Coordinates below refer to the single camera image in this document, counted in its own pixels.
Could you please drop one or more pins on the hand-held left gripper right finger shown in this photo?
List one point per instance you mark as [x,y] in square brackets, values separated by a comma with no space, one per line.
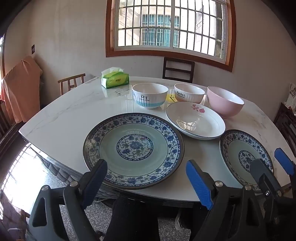
[198,185]

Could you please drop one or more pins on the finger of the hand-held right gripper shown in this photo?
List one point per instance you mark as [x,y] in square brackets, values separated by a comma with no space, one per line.
[263,173]
[284,161]

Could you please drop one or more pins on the pink bowl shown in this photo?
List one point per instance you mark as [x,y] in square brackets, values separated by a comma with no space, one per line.
[224,103]

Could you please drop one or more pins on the barred window with wooden frame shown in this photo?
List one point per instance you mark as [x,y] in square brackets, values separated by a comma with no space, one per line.
[168,25]

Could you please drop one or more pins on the orange cloth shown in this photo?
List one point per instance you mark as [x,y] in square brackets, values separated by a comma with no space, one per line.
[20,90]

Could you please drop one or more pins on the white ribbed bowl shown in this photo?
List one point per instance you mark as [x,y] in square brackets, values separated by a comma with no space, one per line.
[189,93]

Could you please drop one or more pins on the person's dark trousers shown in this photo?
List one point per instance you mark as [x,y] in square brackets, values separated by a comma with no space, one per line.
[134,220]

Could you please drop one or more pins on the newspaper pile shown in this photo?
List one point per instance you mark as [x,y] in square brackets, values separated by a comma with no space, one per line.
[291,95]

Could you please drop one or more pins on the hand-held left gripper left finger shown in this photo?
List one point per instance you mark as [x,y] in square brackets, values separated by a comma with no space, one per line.
[96,183]

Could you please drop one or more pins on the yellow round sticker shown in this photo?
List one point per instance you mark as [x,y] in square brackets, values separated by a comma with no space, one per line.
[171,98]

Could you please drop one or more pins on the dark carved wooden chair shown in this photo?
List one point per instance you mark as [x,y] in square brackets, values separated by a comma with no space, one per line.
[285,125]

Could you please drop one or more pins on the small blue floral plate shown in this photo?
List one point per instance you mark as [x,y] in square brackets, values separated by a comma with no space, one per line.
[240,153]

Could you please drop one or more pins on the light wooden chair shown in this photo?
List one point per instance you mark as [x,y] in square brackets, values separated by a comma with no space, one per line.
[69,83]

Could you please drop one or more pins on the white plate with pink flower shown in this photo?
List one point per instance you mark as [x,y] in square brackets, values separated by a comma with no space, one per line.
[196,122]

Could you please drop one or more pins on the large blue floral plate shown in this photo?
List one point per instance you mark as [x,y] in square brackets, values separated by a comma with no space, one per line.
[134,146]

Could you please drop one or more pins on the dark wooden chair with slats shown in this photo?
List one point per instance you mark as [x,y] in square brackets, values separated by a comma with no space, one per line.
[178,69]

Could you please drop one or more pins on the white bowl with blue stripes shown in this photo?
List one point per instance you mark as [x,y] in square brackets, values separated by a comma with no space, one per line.
[149,97]

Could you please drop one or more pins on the dark wall switch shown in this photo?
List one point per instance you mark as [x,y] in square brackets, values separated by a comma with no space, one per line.
[33,49]

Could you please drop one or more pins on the green tissue pack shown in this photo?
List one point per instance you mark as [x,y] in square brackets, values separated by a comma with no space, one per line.
[114,80]

